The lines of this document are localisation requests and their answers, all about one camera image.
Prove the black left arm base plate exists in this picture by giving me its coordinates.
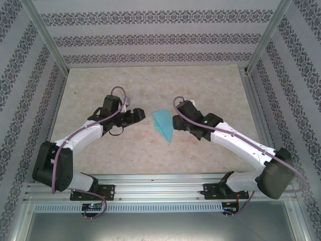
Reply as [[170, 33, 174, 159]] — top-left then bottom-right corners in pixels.
[[70, 184, 116, 201]]

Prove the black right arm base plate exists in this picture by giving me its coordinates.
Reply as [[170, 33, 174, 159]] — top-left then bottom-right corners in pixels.
[[203, 183, 249, 201]]

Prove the thin black left gripper cable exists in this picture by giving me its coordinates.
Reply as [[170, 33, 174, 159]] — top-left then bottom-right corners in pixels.
[[109, 125, 125, 138]]

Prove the small circuit board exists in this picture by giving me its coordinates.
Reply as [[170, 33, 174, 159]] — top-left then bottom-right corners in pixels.
[[222, 201, 239, 211], [82, 203, 103, 211]]

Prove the grey metal panel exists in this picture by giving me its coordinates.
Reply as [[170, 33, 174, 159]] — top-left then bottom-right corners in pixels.
[[24, 212, 300, 241]]

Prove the teal cloth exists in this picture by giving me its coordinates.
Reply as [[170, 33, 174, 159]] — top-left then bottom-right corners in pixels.
[[151, 108, 174, 145]]

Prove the aluminium frame post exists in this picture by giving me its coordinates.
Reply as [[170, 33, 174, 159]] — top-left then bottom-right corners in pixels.
[[21, 0, 70, 75], [285, 200, 315, 241], [245, 0, 294, 75], [6, 202, 35, 241]]

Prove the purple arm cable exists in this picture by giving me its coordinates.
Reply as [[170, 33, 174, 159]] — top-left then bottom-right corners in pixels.
[[173, 96, 306, 218], [51, 86, 132, 220]]

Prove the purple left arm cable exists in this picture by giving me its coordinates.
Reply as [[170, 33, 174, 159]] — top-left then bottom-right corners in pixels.
[[51, 86, 132, 220]]

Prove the slotted grey cable duct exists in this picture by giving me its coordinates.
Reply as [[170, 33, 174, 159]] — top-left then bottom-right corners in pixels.
[[34, 202, 240, 214]]

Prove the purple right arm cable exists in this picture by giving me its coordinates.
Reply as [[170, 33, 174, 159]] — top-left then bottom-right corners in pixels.
[[173, 96, 306, 218]]

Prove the aluminium mounting rail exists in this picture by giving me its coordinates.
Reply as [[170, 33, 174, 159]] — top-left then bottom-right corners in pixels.
[[24, 173, 299, 203]]

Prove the aluminium side rail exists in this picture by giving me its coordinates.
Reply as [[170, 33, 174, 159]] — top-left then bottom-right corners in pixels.
[[239, 66, 285, 180], [34, 71, 70, 183]]

